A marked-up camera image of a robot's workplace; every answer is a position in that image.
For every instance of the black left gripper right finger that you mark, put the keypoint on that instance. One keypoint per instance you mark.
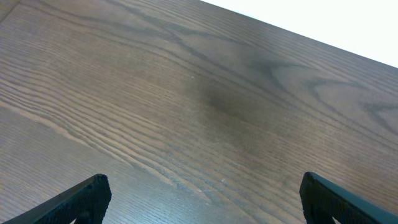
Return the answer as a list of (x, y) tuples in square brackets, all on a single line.
[(325, 202)]

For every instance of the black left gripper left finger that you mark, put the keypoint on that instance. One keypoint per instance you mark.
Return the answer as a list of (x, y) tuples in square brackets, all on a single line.
[(86, 202)]

